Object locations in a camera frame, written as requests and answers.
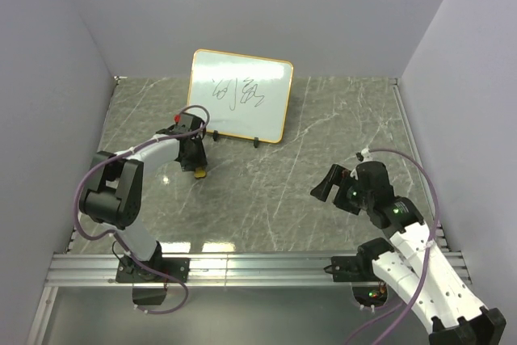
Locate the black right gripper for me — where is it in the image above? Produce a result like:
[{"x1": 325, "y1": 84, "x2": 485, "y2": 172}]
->
[{"x1": 309, "y1": 163, "x2": 372, "y2": 216}]

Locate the yellow and black eraser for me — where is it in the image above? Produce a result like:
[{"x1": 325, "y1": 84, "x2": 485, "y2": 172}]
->
[{"x1": 194, "y1": 166, "x2": 207, "y2": 179}]

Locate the yellow framed whiteboard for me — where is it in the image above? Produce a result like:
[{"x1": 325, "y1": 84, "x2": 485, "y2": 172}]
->
[{"x1": 187, "y1": 49, "x2": 294, "y2": 144}]

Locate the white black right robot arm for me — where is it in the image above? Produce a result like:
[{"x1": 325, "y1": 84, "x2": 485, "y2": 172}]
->
[{"x1": 310, "y1": 161, "x2": 506, "y2": 344}]

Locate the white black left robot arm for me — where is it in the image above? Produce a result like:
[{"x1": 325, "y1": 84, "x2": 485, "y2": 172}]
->
[{"x1": 78, "y1": 112, "x2": 208, "y2": 282}]

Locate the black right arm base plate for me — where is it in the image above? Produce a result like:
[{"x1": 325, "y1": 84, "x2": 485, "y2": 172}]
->
[{"x1": 323, "y1": 255, "x2": 380, "y2": 283}]

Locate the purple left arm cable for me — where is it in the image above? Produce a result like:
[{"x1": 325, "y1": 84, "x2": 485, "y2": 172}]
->
[{"x1": 71, "y1": 104, "x2": 212, "y2": 316}]

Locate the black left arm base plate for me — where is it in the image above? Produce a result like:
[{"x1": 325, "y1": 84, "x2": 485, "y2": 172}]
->
[{"x1": 116, "y1": 256, "x2": 190, "y2": 284}]

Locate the aluminium rail frame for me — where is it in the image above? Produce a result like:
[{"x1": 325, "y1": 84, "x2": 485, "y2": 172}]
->
[{"x1": 29, "y1": 77, "x2": 469, "y2": 344}]

